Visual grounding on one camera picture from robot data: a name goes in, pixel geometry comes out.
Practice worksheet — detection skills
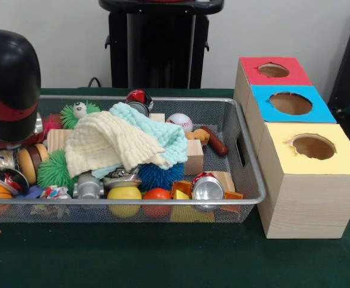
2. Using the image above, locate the red silver soda can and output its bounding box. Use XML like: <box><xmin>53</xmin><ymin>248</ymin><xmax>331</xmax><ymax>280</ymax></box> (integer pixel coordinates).
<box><xmin>191</xmin><ymin>172</ymin><xmax>225</xmax><ymax>202</ymax></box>

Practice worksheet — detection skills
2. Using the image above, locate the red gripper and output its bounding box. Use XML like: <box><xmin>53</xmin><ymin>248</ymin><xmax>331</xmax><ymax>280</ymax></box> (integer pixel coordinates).
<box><xmin>0</xmin><ymin>130</ymin><xmax>44</xmax><ymax>150</ymax></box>

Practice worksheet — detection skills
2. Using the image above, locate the plain green spiky ball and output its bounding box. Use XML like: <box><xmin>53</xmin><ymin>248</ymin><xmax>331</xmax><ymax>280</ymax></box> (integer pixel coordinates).
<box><xmin>37</xmin><ymin>148</ymin><xmax>80</xmax><ymax>193</ymax></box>

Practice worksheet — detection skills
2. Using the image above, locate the red black can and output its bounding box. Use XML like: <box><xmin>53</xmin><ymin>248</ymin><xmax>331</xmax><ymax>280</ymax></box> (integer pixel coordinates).
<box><xmin>125</xmin><ymin>89</ymin><xmax>154</xmax><ymax>116</ymax></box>

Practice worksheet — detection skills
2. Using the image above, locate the green spiky ball with eyes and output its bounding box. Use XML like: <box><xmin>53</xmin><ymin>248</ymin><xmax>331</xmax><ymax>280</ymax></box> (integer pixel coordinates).
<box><xmin>60</xmin><ymin>101</ymin><xmax>101</xmax><ymax>129</ymax></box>

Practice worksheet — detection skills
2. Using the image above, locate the wooden box with three holes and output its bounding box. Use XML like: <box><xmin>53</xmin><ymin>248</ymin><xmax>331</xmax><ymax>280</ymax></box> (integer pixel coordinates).
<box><xmin>233</xmin><ymin>57</ymin><xmax>350</xmax><ymax>239</ymax></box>

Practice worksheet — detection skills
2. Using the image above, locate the red orange ball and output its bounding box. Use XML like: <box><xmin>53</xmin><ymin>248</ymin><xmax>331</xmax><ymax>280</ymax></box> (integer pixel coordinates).
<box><xmin>143</xmin><ymin>188</ymin><xmax>172</xmax><ymax>218</ymax></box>

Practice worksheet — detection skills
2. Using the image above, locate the yellow ball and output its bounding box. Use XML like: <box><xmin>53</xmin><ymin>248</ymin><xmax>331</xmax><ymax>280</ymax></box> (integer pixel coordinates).
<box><xmin>107</xmin><ymin>185</ymin><xmax>143</xmax><ymax>218</ymax></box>

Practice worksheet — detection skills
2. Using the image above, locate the blue spiky ball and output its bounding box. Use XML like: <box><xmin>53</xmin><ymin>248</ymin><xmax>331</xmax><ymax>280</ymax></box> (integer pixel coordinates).
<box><xmin>138</xmin><ymin>162</ymin><xmax>185</xmax><ymax>191</ymax></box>

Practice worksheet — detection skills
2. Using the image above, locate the clear mesh bin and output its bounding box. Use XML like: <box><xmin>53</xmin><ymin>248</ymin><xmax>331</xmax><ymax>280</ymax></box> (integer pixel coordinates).
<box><xmin>0</xmin><ymin>95</ymin><xmax>267</xmax><ymax>224</ymax></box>

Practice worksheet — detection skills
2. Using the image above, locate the white baseball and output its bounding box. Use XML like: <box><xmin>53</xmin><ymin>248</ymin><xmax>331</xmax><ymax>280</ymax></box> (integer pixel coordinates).
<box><xmin>168</xmin><ymin>113</ymin><xmax>194</xmax><ymax>133</ymax></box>

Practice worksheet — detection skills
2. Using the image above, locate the mint green cloth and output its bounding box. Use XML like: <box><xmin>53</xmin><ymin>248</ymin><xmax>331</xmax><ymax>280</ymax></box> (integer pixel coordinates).
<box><xmin>91</xmin><ymin>102</ymin><xmax>188</xmax><ymax>179</ymax></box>

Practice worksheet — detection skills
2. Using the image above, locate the cream knitted cloth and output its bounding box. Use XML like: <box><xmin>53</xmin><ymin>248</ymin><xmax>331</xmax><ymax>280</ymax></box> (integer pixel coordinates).
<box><xmin>64</xmin><ymin>110</ymin><xmax>171</xmax><ymax>178</ymax></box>

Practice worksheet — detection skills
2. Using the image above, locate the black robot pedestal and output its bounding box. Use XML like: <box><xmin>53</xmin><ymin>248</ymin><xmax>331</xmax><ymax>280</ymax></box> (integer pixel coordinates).
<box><xmin>99</xmin><ymin>0</ymin><xmax>225</xmax><ymax>89</ymax></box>

